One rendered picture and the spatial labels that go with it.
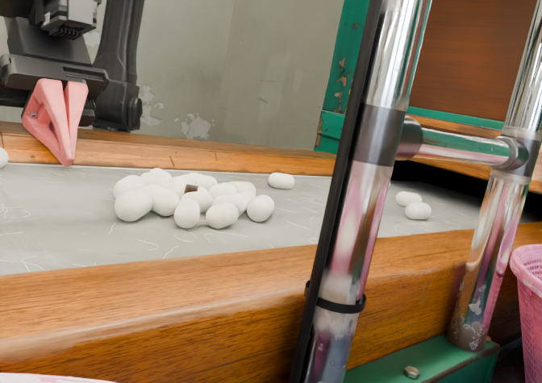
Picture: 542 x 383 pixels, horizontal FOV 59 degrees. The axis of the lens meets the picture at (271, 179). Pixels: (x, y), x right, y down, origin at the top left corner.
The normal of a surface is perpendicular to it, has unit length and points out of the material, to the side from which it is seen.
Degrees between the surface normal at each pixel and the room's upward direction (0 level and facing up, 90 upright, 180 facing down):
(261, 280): 0
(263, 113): 90
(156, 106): 90
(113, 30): 87
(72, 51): 42
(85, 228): 0
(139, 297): 0
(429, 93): 90
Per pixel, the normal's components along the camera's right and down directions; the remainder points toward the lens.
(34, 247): 0.18, -0.97
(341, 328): 0.25, 0.21
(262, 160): 0.59, -0.51
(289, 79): -0.77, -0.04
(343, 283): -0.06, 0.16
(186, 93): 0.62, 0.26
